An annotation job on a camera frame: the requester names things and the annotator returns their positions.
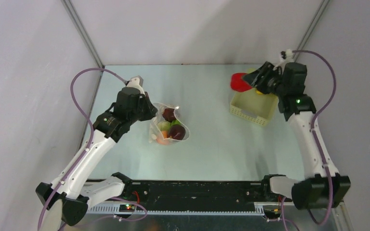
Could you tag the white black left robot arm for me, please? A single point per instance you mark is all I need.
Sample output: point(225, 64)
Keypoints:
point(69, 188)

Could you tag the red toy pepper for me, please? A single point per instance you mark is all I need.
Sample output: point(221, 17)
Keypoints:
point(238, 84)

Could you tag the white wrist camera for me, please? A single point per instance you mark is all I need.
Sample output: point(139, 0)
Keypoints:
point(284, 58)
point(136, 82)

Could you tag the clear zip top bag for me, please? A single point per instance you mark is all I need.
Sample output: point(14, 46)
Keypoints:
point(153, 129)

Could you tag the dark purple toy fruit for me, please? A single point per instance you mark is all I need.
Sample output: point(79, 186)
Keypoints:
point(177, 132)

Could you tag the cream perforated plastic basket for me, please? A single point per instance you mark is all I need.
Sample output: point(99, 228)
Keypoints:
point(258, 109)

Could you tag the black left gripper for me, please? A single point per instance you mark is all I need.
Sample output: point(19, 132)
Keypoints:
point(151, 111)

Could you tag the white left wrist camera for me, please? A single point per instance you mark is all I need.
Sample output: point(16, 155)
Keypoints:
point(136, 82)

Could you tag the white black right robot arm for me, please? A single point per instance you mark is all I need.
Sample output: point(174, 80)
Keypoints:
point(323, 186)

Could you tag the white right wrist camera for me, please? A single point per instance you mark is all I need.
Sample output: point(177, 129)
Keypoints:
point(284, 58)

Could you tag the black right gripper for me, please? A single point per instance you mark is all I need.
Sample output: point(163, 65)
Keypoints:
point(263, 81)

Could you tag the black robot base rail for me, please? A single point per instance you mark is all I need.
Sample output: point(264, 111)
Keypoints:
point(199, 196)

